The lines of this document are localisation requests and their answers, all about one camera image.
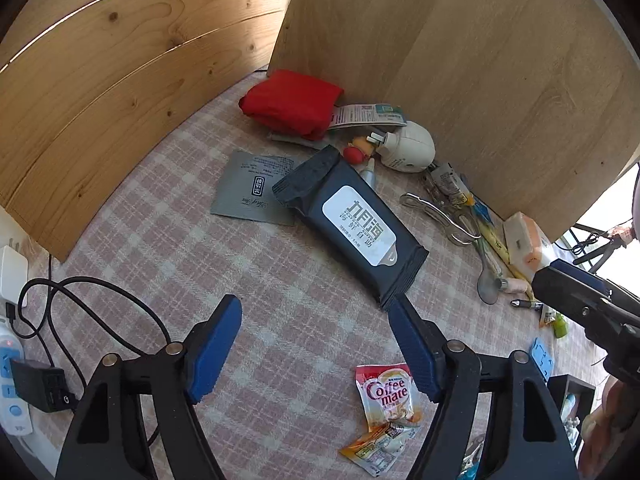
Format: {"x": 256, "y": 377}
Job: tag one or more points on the white charger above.
{"x": 12, "y": 272}

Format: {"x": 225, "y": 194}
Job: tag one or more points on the black wet wipes pack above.
{"x": 345, "y": 220}

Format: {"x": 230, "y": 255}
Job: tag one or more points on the small white tube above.
{"x": 369, "y": 172}

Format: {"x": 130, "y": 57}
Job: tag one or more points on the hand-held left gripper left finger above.
{"x": 215, "y": 345}

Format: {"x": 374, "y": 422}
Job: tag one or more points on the black power adapter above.
{"x": 40, "y": 385}

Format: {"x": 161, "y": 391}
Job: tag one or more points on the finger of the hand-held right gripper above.
{"x": 560, "y": 290}
{"x": 580, "y": 275}

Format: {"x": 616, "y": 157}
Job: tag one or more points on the black tray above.
{"x": 560, "y": 385}

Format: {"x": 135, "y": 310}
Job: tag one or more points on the small pink tube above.
{"x": 515, "y": 286}

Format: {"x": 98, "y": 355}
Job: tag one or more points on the pink plaid clothed desktop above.
{"x": 175, "y": 260}

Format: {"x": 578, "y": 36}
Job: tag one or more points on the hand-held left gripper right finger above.
{"x": 415, "y": 350}

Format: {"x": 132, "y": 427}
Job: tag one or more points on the white power strip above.
{"x": 15, "y": 410}

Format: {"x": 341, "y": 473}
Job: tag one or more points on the grey foil sachet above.
{"x": 245, "y": 190}

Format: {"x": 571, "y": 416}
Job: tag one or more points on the black tripod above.
{"x": 607, "y": 250}

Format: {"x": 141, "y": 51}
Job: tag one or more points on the blue plastic packet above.
{"x": 478, "y": 208}

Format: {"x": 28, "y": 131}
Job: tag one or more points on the small red yellow toy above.
{"x": 356, "y": 152}

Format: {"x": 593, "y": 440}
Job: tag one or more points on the printed paper tag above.
{"x": 360, "y": 115}

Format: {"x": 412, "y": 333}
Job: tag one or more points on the green tube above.
{"x": 560, "y": 327}

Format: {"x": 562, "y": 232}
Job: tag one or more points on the light wooden board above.
{"x": 475, "y": 60}

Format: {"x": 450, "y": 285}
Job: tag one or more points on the white vial pack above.
{"x": 571, "y": 427}

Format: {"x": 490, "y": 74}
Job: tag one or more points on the white bottle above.
{"x": 569, "y": 404}

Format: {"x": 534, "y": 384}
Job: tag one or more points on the orange sachet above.
{"x": 380, "y": 447}

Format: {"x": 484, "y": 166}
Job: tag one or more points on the grey metal spoon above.
{"x": 488, "y": 291}

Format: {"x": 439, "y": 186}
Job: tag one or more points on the person's right hand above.
{"x": 607, "y": 430}

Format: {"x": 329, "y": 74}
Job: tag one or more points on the black pen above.
{"x": 525, "y": 304}

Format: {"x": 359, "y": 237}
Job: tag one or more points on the red white creamer packet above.
{"x": 387, "y": 395}

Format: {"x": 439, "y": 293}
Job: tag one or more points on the metal clamp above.
{"x": 435, "y": 212}

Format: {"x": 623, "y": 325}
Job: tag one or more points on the orange white tissue pack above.
{"x": 522, "y": 242}

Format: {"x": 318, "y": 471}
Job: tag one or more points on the wooden slatted panel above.
{"x": 125, "y": 60}

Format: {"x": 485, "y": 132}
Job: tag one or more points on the red cloth pouch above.
{"x": 290, "y": 100}

